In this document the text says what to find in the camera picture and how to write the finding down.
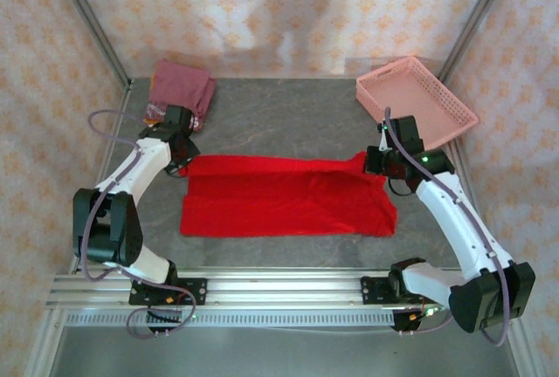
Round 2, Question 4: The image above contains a red t-shirt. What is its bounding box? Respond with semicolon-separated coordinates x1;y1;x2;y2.
179;152;398;238

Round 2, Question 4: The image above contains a folded maroon t-shirt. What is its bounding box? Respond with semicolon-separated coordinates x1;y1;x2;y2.
146;58;218;134

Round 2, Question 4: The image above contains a pink plastic basket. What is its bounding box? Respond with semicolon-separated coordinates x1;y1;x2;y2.
355;55;480;151

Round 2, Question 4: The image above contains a patterned fabric backdrop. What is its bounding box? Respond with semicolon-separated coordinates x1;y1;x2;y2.
0;0;559;377

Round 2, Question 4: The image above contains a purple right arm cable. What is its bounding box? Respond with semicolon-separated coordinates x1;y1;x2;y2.
383;106;510;347

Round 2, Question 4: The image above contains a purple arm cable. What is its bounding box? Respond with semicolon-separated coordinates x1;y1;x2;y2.
383;106;510;347
78;109;197;339

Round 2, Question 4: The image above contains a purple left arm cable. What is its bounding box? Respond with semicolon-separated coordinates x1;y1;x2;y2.
78;109;197;339

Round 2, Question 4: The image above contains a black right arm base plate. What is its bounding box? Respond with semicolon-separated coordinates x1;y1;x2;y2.
360;276;440;307

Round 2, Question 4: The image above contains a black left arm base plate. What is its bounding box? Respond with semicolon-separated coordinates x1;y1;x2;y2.
128;278;209;307

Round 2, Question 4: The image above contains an aluminium frame post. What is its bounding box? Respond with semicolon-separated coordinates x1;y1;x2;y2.
436;0;519;84
45;0;132;86

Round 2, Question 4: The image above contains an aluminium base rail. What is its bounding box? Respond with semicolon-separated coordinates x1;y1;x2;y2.
45;265;525;311

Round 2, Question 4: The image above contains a slotted grey cable duct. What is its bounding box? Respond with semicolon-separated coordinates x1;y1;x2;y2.
63;309;414;329

